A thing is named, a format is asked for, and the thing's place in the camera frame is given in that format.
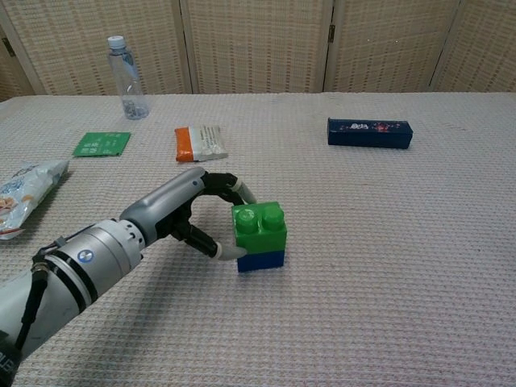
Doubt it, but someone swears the orange and white packet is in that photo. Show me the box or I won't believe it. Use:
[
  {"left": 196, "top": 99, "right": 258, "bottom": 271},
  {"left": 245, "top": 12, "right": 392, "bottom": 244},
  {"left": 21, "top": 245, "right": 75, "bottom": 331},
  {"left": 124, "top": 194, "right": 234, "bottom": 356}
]
[{"left": 174, "top": 124, "right": 229, "bottom": 164}]

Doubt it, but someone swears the white blue snack bag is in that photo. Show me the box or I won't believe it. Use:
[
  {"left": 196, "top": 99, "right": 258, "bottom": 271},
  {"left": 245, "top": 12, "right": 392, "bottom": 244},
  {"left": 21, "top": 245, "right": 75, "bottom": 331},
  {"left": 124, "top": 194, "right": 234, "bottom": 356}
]
[{"left": 0, "top": 159, "right": 70, "bottom": 241}]

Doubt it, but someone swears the beige woven tablecloth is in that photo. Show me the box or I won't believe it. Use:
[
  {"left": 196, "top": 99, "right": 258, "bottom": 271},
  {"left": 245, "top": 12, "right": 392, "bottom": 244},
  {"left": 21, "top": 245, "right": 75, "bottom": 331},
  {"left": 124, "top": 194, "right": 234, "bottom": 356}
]
[{"left": 0, "top": 92, "right": 516, "bottom": 387}]

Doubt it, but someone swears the green flat sachet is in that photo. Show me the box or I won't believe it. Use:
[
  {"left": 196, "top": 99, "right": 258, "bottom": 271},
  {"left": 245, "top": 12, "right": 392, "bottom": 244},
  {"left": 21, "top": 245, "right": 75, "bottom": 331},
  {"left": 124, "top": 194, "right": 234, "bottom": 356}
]
[{"left": 72, "top": 131, "right": 132, "bottom": 158}]

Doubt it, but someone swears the clear plastic water bottle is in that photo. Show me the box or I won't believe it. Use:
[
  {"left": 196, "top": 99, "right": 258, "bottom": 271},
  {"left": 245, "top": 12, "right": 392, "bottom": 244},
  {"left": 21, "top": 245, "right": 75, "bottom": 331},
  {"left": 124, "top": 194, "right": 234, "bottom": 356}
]
[{"left": 106, "top": 35, "right": 150, "bottom": 121}]

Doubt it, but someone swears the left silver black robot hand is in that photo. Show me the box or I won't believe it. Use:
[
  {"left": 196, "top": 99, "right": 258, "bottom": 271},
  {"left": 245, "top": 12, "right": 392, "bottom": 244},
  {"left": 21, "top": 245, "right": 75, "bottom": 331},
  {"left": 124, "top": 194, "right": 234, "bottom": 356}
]
[{"left": 119, "top": 167, "right": 259, "bottom": 262}]

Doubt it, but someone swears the green toy brick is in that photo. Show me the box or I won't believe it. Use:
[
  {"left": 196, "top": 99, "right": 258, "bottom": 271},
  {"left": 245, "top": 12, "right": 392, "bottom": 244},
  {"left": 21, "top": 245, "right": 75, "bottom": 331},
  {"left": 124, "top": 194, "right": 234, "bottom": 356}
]
[{"left": 231, "top": 201, "right": 288, "bottom": 256}]

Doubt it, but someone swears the dark blue rectangular box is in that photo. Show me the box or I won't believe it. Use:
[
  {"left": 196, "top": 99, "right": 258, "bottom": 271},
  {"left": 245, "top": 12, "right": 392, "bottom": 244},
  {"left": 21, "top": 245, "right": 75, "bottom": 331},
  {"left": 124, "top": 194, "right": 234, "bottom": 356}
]
[{"left": 327, "top": 117, "right": 414, "bottom": 150}]

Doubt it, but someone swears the blue toy brick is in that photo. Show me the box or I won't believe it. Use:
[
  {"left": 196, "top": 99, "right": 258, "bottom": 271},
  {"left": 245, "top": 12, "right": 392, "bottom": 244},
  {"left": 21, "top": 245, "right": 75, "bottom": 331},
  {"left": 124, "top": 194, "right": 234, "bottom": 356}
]
[{"left": 236, "top": 248, "right": 287, "bottom": 273}]

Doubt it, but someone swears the woven folding screen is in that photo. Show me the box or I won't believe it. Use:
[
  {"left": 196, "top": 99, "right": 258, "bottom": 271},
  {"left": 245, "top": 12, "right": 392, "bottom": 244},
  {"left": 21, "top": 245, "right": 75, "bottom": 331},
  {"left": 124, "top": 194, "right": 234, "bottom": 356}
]
[{"left": 0, "top": 0, "right": 516, "bottom": 102}]

